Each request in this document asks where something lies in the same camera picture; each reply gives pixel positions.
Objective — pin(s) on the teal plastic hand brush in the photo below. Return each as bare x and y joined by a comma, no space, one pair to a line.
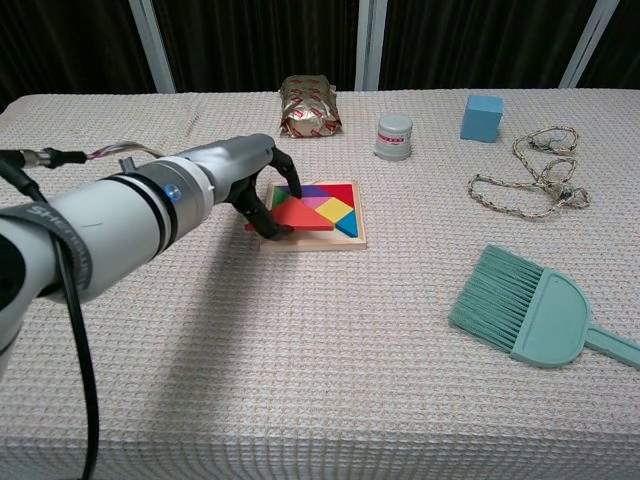
540,315

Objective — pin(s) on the gold foil snack bag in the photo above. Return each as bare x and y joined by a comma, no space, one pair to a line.
310,107

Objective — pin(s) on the colourful tangram puzzle tray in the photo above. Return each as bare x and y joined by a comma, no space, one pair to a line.
320,242

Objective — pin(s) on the dark pleated curtain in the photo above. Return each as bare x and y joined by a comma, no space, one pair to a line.
622,42
475,42
70,45
260,40

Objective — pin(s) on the white metal partition post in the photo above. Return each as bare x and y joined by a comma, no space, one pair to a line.
152,45
586,42
371,45

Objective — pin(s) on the blue wooden triangle tangram piece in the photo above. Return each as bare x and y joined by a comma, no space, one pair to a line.
350,226

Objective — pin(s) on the pink triangle tangram piece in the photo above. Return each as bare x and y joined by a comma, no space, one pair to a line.
316,202

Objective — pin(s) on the yellow square tangram piece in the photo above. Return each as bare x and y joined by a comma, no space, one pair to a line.
337,209

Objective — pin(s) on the blue foam cube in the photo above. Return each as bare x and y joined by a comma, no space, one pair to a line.
481,119

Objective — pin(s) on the green triangle tangram piece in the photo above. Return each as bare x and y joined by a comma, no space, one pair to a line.
284,193

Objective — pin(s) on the red triangle tangram piece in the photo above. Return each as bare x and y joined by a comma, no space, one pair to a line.
340,191

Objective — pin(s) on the beige woven tablecloth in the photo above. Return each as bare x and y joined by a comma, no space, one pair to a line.
320,375

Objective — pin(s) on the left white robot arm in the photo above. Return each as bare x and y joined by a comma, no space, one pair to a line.
115,225

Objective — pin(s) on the purple parallelogram tangram piece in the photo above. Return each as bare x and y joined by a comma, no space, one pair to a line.
310,190

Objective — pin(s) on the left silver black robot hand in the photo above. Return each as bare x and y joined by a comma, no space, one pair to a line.
235,165

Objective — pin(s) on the grey cylindrical can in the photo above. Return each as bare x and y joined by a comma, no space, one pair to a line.
394,137

